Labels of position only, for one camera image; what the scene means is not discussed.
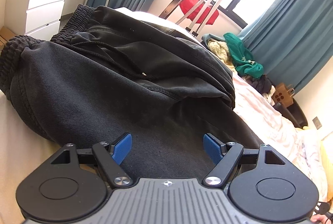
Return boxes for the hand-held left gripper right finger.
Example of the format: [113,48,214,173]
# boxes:
[202,133,287,188]

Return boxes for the white drawer chest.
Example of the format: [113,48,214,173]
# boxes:
[5,0,65,42]

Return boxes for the black armchair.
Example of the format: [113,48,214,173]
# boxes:
[273,98,309,129]

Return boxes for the yellow knitted blanket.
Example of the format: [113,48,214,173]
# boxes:
[207,38,237,71]

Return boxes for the bed with pastel sheet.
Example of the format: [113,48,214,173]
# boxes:
[0,7,329,204]

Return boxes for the black pants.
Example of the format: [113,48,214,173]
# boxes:
[0,4,267,183]

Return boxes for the grey wall switch plate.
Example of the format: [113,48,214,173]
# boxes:
[312,116,323,130]

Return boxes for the red cloth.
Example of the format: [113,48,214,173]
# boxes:
[179,0,219,25]

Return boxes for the dark clothes pile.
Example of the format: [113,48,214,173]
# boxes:
[245,74,273,96]

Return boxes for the white cloth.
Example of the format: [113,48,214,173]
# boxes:
[261,85,276,105]

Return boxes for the garment steamer stand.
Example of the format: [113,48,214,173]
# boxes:
[175,0,238,37]

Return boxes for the green garment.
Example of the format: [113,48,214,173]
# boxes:
[224,32,265,79]

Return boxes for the yellow pillow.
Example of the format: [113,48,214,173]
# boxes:
[321,139,333,189]

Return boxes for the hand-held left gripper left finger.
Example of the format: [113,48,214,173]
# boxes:
[48,132,134,188]

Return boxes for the brown paper bag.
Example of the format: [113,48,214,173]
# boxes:
[272,83,296,110]

